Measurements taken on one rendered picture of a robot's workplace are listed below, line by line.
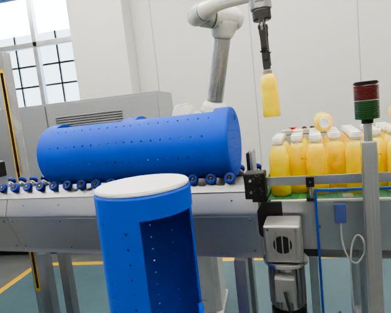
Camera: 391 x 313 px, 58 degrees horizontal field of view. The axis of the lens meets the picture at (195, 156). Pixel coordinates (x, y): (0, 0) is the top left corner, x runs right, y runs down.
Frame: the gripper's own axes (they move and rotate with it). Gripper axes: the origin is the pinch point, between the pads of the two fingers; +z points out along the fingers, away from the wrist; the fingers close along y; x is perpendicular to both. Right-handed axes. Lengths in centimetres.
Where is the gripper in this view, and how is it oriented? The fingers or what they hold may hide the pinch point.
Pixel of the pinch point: (266, 61)
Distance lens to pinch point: 155.1
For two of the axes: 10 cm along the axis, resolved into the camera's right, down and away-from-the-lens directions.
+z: 1.3, 9.9, 1.0
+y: -2.9, 1.4, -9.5
